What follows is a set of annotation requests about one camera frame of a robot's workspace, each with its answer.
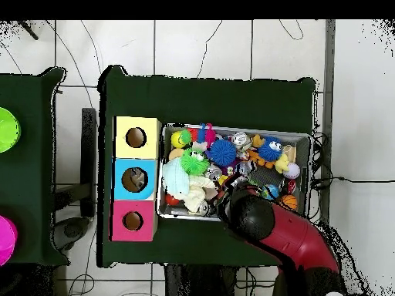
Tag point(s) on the green spiky rubber ball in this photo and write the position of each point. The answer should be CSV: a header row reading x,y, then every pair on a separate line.
x,y
194,163

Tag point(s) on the mint green cloth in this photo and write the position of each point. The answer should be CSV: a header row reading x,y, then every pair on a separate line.
x,y
176,180

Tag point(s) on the cream knit cloth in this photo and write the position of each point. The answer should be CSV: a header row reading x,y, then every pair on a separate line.
x,y
197,192

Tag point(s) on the wooden three-hole box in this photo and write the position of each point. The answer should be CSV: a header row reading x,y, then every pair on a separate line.
x,y
148,148

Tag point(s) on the shallow silver mesh bin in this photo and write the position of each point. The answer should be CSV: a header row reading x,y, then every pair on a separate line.
x,y
268,175

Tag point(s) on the round orange sponge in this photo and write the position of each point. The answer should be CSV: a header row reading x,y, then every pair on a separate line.
x,y
174,153

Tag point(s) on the blue spiky rubber ball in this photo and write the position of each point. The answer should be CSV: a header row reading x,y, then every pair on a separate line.
x,y
222,152

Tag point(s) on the rainbow spiky caterpillar toy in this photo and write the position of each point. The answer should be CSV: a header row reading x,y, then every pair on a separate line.
x,y
209,135

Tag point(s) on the yellow smiley ball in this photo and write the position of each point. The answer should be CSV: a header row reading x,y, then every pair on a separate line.
x,y
176,140

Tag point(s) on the red ball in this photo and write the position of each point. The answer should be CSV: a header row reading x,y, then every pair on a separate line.
x,y
171,200

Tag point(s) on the silver-top drink can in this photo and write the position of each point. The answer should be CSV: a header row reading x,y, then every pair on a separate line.
x,y
241,139

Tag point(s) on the dark green table cloth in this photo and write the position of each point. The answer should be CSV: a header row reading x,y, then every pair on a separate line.
x,y
200,101
31,92

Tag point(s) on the white baseball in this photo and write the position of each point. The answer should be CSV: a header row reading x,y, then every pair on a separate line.
x,y
291,171

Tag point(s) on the black upright panel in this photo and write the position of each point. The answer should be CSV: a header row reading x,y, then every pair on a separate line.
x,y
89,154

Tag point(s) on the green plastic bowl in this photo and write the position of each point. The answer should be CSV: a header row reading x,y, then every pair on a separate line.
x,y
9,129

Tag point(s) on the pink plastic bowl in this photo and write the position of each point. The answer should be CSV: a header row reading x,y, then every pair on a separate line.
x,y
7,240

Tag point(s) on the dark slanted rod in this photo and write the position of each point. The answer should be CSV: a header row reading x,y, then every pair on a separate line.
x,y
31,32

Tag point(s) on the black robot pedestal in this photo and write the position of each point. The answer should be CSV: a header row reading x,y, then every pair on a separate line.
x,y
200,283

